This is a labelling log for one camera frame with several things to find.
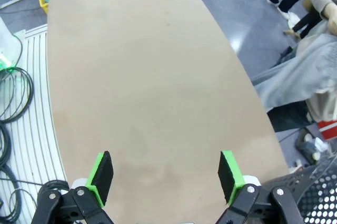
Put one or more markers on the grey training pants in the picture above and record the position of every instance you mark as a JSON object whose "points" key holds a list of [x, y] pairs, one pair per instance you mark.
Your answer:
{"points": [[297, 76]]}

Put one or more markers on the person's left forearm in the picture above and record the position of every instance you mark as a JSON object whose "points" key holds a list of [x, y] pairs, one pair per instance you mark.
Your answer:
{"points": [[329, 16]]}

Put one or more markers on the white grooved platform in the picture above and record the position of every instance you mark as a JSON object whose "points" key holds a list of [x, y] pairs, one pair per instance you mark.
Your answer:
{"points": [[37, 103]]}

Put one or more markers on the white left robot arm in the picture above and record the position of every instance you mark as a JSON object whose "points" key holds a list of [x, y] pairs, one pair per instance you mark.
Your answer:
{"points": [[8, 40]]}

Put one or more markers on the bare tan mannequin black trousers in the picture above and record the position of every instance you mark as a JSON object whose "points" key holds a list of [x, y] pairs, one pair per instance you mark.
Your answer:
{"points": [[305, 22]]}

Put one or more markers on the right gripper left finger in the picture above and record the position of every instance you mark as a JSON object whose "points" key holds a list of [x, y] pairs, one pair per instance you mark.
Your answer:
{"points": [[102, 176]]}

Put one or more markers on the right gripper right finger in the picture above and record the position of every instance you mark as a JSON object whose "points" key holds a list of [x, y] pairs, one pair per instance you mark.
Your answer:
{"points": [[226, 176]]}

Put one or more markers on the black perforated plastic basket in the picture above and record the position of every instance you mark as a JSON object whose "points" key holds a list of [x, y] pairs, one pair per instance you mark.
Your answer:
{"points": [[289, 182]]}

